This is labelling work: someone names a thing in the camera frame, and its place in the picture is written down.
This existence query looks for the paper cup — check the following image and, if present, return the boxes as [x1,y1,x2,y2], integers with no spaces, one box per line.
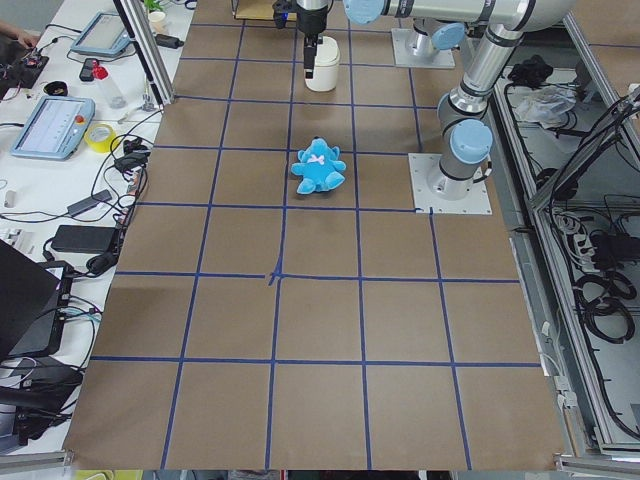
[148,10,168,35]

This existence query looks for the blue teach pendant far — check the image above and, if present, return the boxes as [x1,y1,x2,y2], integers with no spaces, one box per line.
[70,12,131,58]

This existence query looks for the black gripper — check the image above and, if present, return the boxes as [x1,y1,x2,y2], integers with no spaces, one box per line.
[272,0,330,80]

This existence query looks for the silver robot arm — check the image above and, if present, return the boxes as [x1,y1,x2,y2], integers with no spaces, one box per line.
[428,24,523,201]
[272,0,575,79]

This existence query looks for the crumpled white cloth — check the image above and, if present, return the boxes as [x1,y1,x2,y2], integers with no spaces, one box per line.
[514,86,577,128]

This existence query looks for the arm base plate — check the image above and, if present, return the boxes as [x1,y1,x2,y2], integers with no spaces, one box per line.
[391,28,459,69]
[408,153,492,215]

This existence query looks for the black laptop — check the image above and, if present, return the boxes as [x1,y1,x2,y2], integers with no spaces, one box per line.
[1,242,72,360]

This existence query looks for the coiled black cables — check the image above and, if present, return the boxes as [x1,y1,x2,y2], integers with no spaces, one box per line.
[569,269,639,346]

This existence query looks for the black power brick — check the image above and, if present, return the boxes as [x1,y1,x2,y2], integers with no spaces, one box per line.
[51,225,117,254]

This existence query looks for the blue teach pendant near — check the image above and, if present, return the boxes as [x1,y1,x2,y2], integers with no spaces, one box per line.
[10,96,95,161]

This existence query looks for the blue plush teddy bear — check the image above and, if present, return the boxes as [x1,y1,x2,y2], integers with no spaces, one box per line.
[291,137,346,195]

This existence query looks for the aluminium frame rail left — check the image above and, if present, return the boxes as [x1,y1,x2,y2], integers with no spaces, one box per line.
[113,0,175,107]

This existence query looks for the blue teach pendant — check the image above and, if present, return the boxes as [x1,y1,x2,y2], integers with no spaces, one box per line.
[10,96,95,161]
[70,12,131,58]

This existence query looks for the yellow tape roll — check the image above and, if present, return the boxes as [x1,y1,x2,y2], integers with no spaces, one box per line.
[83,123,118,153]

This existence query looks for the white lidded trash can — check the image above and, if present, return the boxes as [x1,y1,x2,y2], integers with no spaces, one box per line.
[305,36,341,92]

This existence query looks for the small black bowl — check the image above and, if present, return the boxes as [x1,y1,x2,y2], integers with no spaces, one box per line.
[43,81,68,97]

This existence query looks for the clear bottle red cap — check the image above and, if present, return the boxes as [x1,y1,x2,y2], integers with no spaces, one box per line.
[92,60,127,109]

